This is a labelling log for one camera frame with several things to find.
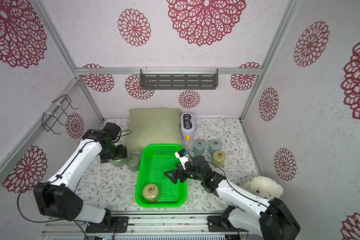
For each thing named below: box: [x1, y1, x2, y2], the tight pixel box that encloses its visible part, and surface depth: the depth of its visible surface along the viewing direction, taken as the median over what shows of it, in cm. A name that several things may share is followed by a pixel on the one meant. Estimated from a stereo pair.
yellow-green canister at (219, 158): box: [212, 150, 227, 168], surface depth 92 cm
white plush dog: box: [243, 175, 284, 201], surface depth 68 cm
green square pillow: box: [126, 107, 184, 153], surface depth 102 cm
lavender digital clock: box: [180, 112, 195, 141], surface depth 105 cm
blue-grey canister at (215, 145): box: [208, 139, 223, 155], surface depth 97 cm
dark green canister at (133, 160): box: [125, 151, 142, 172], surface depth 90 cm
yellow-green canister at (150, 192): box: [143, 183, 159, 203], surface depth 78 cm
